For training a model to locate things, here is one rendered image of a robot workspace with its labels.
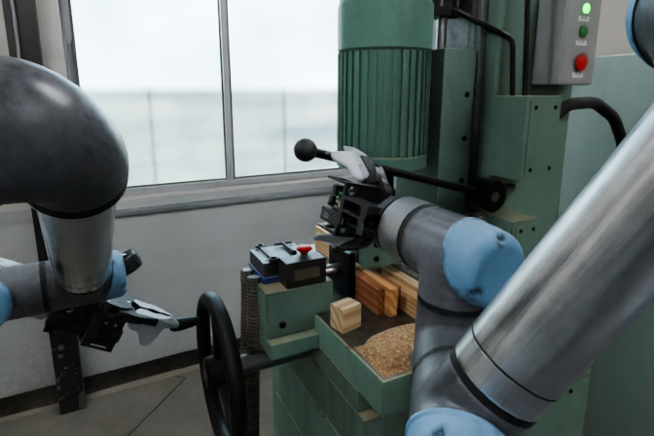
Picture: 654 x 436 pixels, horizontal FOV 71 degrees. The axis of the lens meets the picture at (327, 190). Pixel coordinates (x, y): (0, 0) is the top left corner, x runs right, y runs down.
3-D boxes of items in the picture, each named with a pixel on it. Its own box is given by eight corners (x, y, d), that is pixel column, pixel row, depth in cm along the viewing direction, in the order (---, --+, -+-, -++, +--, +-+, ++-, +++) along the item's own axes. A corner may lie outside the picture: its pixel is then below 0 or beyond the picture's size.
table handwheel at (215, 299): (233, 417, 64) (217, 490, 82) (357, 377, 73) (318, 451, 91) (192, 261, 83) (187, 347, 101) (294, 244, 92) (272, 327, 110)
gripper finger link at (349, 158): (327, 127, 68) (343, 171, 62) (360, 134, 71) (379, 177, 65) (317, 142, 70) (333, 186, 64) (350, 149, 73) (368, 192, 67)
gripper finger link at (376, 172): (365, 147, 66) (384, 193, 60) (374, 149, 67) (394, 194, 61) (350, 170, 69) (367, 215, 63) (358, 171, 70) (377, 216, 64)
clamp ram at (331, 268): (303, 286, 97) (303, 245, 95) (334, 279, 100) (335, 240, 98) (322, 303, 89) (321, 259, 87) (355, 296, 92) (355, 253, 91)
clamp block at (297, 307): (243, 308, 95) (241, 267, 93) (303, 295, 101) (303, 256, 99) (268, 342, 82) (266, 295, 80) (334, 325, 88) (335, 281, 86)
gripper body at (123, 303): (113, 334, 86) (44, 315, 80) (134, 292, 86) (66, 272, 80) (115, 354, 79) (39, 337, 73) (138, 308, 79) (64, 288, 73)
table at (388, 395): (217, 280, 116) (216, 258, 114) (326, 261, 129) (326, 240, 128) (324, 442, 63) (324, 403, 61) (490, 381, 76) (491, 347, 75)
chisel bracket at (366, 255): (348, 265, 96) (349, 226, 94) (404, 254, 102) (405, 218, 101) (367, 277, 90) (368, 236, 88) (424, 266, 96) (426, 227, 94)
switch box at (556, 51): (530, 85, 90) (538, -3, 86) (564, 85, 94) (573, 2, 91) (558, 84, 84) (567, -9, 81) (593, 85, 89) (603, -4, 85)
